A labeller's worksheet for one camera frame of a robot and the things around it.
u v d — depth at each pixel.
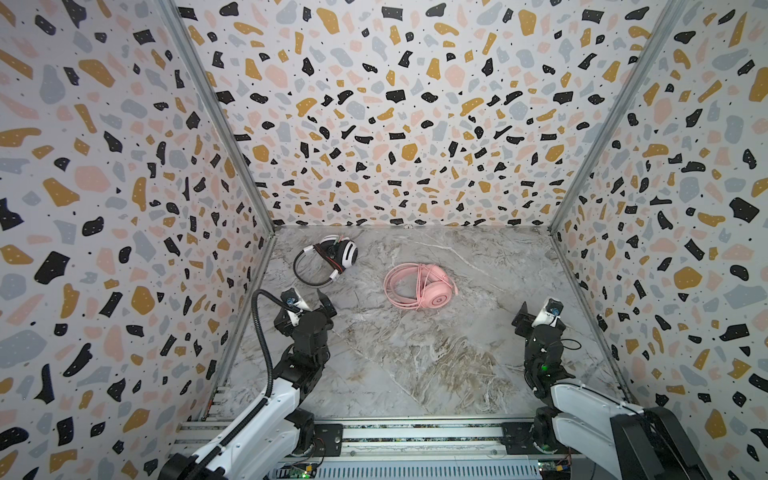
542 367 0.68
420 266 1.02
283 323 0.70
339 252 1.03
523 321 0.78
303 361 0.62
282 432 0.59
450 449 0.73
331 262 1.04
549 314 0.73
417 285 0.97
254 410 0.49
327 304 0.75
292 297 0.67
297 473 0.71
